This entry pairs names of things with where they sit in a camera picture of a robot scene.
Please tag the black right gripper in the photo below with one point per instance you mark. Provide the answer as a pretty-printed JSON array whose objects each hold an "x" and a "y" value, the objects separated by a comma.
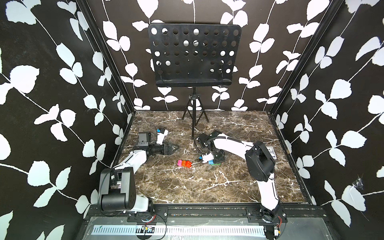
[{"x": 219, "y": 160}]

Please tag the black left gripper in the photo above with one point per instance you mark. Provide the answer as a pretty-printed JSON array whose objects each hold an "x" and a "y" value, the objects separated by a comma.
[{"x": 168, "y": 152}]

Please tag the red lego brick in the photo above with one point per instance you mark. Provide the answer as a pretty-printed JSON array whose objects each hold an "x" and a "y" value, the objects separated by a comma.
[{"x": 188, "y": 164}]

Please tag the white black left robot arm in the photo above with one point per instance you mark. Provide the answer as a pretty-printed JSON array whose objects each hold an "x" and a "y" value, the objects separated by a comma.
[{"x": 117, "y": 189}]

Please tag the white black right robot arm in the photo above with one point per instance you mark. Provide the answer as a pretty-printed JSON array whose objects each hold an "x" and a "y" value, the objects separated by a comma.
[{"x": 260, "y": 164}]

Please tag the white perforated strip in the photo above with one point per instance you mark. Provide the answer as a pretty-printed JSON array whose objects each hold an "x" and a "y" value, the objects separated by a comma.
[{"x": 132, "y": 230}]

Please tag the black music stand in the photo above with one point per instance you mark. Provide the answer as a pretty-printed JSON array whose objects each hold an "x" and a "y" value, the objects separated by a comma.
[{"x": 193, "y": 55}]

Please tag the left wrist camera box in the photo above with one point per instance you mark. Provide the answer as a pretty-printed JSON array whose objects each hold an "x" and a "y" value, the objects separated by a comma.
[{"x": 144, "y": 139}]

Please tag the black front mounting rail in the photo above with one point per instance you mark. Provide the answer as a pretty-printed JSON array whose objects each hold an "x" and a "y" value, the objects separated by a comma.
[{"x": 253, "y": 212}]

